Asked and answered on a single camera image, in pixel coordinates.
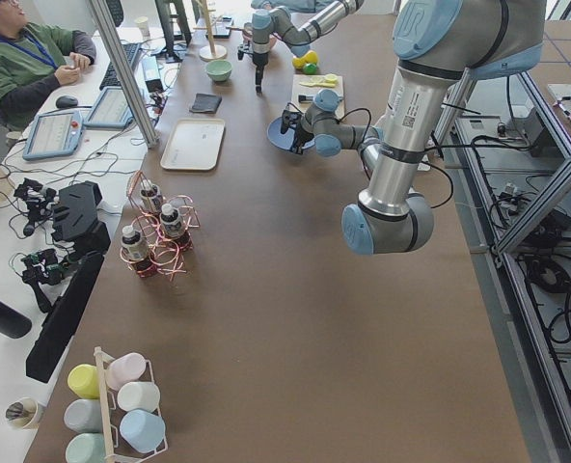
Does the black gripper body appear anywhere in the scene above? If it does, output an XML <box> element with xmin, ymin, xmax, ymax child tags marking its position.
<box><xmin>237</xmin><ymin>41</ymin><xmax>268</xmax><ymax>93</ymax></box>
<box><xmin>280</xmin><ymin>110</ymin><xmax>313</xmax><ymax>153</ymax></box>

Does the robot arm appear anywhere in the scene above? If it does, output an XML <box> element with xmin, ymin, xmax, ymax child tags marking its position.
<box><xmin>238</xmin><ymin>0</ymin><xmax>364</xmax><ymax>95</ymax></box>
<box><xmin>292</xmin><ymin>1</ymin><xmax>546</xmax><ymax>255</ymax></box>

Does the blue plate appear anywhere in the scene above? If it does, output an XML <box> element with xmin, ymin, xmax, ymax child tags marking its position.
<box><xmin>266</xmin><ymin>118</ymin><xmax>314</xmax><ymax>154</ymax></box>

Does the yellow lemon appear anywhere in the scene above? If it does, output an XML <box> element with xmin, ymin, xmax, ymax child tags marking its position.
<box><xmin>292</xmin><ymin>57</ymin><xmax>311</xmax><ymax>70</ymax></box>
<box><xmin>302</xmin><ymin>50</ymin><xmax>319</xmax><ymax>65</ymax></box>

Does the light green bowl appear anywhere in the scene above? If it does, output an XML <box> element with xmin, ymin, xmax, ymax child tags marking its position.
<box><xmin>204</xmin><ymin>59</ymin><xmax>232</xmax><ymax>83</ymax></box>

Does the wooden cutting board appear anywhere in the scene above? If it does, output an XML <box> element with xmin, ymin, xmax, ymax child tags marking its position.
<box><xmin>291</xmin><ymin>74</ymin><xmax>345</xmax><ymax>119</ymax></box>

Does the round wooden stand base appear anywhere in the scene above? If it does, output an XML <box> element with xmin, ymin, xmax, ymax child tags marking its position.
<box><xmin>198</xmin><ymin>0</ymin><xmax>228</xmax><ymax>62</ymax></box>

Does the green lime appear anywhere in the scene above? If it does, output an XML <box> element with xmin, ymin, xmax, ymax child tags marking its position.
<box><xmin>302</xmin><ymin>63</ymin><xmax>318</xmax><ymax>75</ymax></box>

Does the lemon half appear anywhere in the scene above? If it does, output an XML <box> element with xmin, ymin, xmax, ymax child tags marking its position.
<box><xmin>324</xmin><ymin>73</ymin><xmax>339</xmax><ymax>84</ymax></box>

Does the grey cloth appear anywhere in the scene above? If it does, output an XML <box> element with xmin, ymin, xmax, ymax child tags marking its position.
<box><xmin>189</xmin><ymin>93</ymin><xmax>222</xmax><ymax>114</ymax></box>

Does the cream serving tray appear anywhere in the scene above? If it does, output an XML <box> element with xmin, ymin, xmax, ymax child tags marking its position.
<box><xmin>160</xmin><ymin>118</ymin><xmax>225</xmax><ymax>172</ymax></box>

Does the black keyboard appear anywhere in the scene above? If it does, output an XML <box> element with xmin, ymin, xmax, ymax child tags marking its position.
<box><xmin>98</xmin><ymin>41</ymin><xmax>143</xmax><ymax>92</ymax></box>

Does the teach pendant tablet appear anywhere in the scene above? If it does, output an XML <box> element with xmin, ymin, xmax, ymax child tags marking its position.
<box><xmin>22</xmin><ymin>110</ymin><xmax>83</xmax><ymax>161</ymax></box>
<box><xmin>84</xmin><ymin>86</ymin><xmax>133</xmax><ymax>130</ymax></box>

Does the dark drink bottle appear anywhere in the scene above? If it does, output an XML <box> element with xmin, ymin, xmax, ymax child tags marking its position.
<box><xmin>140</xmin><ymin>179</ymin><xmax>163</xmax><ymax>215</ymax></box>
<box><xmin>159</xmin><ymin>203</ymin><xmax>192</xmax><ymax>252</ymax></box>
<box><xmin>121</xmin><ymin>225</ymin><xmax>156</xmax><ymax>278</ymax></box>

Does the black computer mouse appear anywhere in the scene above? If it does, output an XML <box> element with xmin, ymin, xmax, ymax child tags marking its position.
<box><xmin>55</xmin><ymin>95</ymin><xmax>79</xmax><ymax>109</ymax></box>

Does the seated person green jacket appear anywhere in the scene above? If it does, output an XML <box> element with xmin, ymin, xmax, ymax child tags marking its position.
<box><xmin>0</xmin><ymin>1</ymin><xmax>96</xmax><ymax>130</ymax></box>

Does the pink cup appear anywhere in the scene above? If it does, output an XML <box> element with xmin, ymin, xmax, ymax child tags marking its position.
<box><xmin>105</xmin><ymin>352</ymin><xmax>146</xmax><ymax>391</ymax></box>

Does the white cup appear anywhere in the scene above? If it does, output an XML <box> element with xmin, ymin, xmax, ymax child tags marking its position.
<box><xmin>117</xmin><ymin>381</ymin><xmax>161</xmax><ymax>413</ymax></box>

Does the yellow cup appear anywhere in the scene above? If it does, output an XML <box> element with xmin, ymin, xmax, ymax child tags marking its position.
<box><xmin>68</xmin><ymin>364</ymin><xmax>99</xmax><ymax>399</ymax></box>

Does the blue cup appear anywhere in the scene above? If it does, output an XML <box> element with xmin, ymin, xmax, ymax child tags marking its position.
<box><xmin>119</xmin><ymin>409</ymin><xmax>166</xmax><ymax>453</ymax></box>

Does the black bottle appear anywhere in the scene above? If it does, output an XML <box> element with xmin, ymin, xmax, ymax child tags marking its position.
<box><xmin>0</xmin><ymin>301</ymin><xmax>32</xmax><ymax>339</ymax></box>

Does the grey cup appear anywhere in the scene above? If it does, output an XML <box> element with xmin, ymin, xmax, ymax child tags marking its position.
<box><xmin>64</xmin><ymin>398</ymin><xmax>102</xmax><ymax>433</ymax></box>

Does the pale green cup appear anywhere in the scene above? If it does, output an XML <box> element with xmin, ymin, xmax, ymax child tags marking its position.
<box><xmin>65</xmin><ymin>433</ymin><xmax>105</xmax><ymax>463</ymax></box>

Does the paper cup with utensils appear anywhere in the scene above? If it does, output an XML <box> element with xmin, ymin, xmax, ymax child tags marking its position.
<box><xmin>5</xmin><ymin>397</ymin><xmax>45</xmax><ymax>429</ymax></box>

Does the aluminium frame post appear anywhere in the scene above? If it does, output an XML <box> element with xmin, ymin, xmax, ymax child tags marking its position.
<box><xmin>87</xmin><ymin>0</ymin><xmax>158</xmax><ymax>149</ymax></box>

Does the copper wire bottle rack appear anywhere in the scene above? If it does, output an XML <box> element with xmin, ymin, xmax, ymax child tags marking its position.
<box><xmin>119</xmin><ymin>171</ymin><xmax>201</xmax><ymax>280</ymax></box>

